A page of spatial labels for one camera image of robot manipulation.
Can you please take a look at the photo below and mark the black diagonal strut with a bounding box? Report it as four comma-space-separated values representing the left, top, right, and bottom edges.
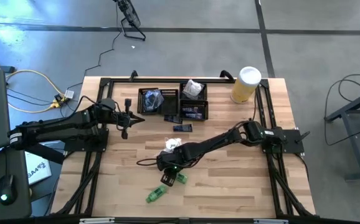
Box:
24, 142, 66, 166

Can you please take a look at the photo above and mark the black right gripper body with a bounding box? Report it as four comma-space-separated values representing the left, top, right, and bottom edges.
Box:
156, 151, 189, 177

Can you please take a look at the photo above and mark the clear bag with dark item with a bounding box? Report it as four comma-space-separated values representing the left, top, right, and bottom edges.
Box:
141, 89, 165, 112

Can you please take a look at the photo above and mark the yellow power strip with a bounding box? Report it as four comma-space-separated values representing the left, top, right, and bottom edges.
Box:
49, 95, 68, 110

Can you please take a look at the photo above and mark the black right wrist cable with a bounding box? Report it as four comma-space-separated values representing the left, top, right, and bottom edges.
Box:
135, 157, 163, 168

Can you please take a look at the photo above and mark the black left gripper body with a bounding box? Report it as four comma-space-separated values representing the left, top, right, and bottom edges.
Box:
114, 98, 137, 140

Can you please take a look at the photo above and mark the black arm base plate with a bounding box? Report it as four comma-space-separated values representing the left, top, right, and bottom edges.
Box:
63, 127, 110, 153
262, 129, 311, 155

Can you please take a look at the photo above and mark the black computer mouse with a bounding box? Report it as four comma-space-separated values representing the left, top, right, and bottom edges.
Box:
0, 174, 18, 206

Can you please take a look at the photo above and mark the grey metal leg desk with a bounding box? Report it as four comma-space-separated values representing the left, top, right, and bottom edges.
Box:
324, 84, 360, 182

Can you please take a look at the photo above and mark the black power cable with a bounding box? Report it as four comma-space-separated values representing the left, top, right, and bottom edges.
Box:
66, 2, 120, 91

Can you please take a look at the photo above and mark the yellow extension cord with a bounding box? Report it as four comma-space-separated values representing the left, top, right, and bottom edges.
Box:
0, 50, 66, 113

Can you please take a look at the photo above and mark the dark grey desk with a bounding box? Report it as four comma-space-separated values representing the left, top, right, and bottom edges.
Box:
0, 144, 33, 222

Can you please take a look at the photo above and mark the white printed paper sheet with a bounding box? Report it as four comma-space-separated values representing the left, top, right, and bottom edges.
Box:
24, 150, 53, 187

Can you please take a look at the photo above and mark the black floor fan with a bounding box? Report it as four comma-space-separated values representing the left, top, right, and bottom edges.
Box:
113, 0, 147, 42

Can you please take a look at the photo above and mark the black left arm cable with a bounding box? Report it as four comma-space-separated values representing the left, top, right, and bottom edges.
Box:
60, 95, 131, 131

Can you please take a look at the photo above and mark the clear bag of cotton swabs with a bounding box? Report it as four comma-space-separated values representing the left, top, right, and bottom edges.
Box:
163, 137, 183, 154
182, 78, 205, 100

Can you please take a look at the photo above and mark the black floor cable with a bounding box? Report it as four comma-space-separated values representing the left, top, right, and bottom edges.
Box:
323, 73, 360, 147

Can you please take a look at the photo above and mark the yellow white wipes canister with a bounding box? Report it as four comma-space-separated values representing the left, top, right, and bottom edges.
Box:
229, 65, 263, 105

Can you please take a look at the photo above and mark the green plastic travel bottle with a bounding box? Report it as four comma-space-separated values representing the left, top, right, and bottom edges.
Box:
144, 184, 169, 204
175, 172, 189, 185

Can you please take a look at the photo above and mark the black slotted plastic basket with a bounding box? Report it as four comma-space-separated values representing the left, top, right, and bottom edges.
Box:
159, 88, 180, 116
137, 87, 161, 115
179, 81, 208, 101
179, 99, 210, 122

